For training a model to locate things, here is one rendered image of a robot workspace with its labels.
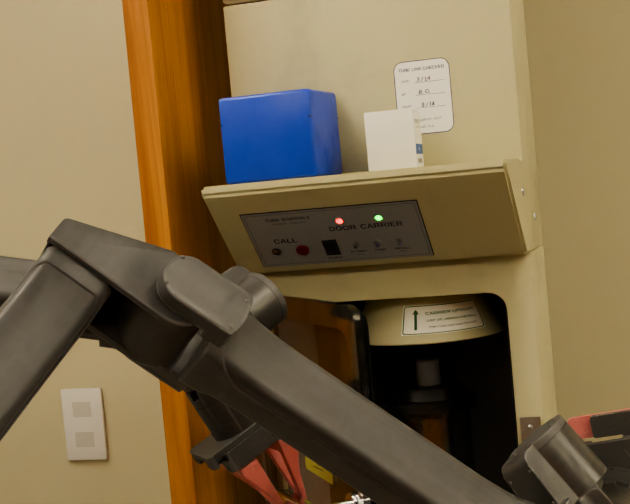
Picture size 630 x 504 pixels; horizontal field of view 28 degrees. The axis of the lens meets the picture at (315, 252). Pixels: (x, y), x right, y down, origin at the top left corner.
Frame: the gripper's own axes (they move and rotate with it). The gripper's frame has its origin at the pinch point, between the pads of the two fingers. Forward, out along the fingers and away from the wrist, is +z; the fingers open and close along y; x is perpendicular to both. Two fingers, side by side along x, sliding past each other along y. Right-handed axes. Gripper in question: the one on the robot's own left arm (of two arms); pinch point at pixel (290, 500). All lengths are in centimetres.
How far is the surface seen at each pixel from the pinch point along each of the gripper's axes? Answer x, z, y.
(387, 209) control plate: -2.1, -17.3, -25.2
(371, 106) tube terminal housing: -10.2, -26.0, -33.3
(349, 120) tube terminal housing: -11.9, -25.8, -31.0
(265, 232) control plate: -12.1, -20.9, -16.1
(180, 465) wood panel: -19.2, -3.9, 4.0
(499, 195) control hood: 5.5, -13.5, -33.0
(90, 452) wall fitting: -84, 4, 5
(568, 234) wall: -34, 7, -61
